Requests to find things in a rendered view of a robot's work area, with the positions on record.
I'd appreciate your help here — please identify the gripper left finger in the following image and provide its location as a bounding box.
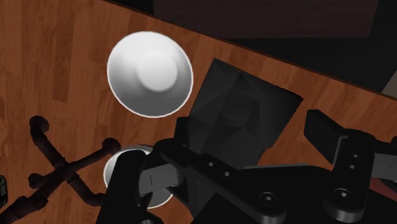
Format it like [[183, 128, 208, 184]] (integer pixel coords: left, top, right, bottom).
[[95, 116, 288, 224]]

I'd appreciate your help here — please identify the brown wooden table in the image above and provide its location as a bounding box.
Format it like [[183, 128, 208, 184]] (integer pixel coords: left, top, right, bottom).
[[0, 0, 397, 224]]

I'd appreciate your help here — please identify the dark brown crossed pipe figure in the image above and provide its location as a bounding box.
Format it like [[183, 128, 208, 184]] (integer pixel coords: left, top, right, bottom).
[[0, 115, 122, 224]]

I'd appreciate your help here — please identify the white cup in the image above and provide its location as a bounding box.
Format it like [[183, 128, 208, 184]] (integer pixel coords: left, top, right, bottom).
[[102, 144, 174, 209]]

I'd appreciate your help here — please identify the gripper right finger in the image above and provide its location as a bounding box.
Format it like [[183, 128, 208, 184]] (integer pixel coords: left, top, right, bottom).
[[303, 109, 397, 224]]

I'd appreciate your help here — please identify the black faceted box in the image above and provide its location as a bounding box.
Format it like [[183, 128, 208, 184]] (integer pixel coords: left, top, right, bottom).
[[185, 57, 304, 171]]

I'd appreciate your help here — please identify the white bowl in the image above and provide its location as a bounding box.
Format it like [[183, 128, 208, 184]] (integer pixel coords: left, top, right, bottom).
[[106, 31, 194, 118]]

